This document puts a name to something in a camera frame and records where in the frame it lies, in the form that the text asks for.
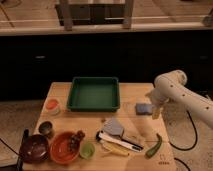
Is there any blue grey sponge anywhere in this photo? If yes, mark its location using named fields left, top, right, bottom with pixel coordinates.
left=135, top=103, right=153, bottom=115

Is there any yellow banana toy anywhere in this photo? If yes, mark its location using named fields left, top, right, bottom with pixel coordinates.
left=102, top=142, right=129, bottom=156

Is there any white jar orange lid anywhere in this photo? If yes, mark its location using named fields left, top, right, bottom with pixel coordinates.
left=45, top=99, right=60, bottom=115

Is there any black power cable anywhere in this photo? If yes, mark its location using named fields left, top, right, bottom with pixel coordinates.
left=168, top=111, right=199, bottom=171

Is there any brown grape bunch toy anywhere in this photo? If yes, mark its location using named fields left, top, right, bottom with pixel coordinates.
left=69, top=131, right=85, bottom=151

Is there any white black handled utensil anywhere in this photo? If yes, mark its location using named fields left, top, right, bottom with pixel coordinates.
left=96, top=131, right=143, bottom=152

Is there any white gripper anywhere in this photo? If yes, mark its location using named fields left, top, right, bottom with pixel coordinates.
left=146, top=88, right=169, bottom=119

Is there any black spoon handle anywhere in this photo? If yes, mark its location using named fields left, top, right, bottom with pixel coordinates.
left=16, top=129, right=29, bottom=171

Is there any green chili pepper toy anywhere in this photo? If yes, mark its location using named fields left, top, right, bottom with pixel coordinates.
left=145, top=134, right=162, bottom=159

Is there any grey cloth piece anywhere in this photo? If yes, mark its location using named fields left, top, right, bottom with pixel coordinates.
left=102, top=118, right=124, bottom=136

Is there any small metal cup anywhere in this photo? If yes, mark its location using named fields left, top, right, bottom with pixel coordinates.
left=39, top=121, right=54, bottom=138

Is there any dark maroon bowl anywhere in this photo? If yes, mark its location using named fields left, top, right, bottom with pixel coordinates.
left=19, top=134, right=49, bottom=164

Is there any wooden stool frame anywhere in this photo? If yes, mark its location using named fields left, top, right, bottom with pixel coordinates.
left=54, top=0, right=134, bottom=31

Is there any orange bowl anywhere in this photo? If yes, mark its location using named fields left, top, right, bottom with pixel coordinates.
left=49, top=131, right=80, bottom=165

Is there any small green cup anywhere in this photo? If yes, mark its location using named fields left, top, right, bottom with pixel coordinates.
left=80, top=141, right=95, bottom=159

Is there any green plastic tray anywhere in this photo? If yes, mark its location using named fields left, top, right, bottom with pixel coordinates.
left=67, top=77, right=120, bottom=112

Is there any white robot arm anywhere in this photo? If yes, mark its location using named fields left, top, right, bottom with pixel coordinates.
left=148, top=70, right=213, bottom=129

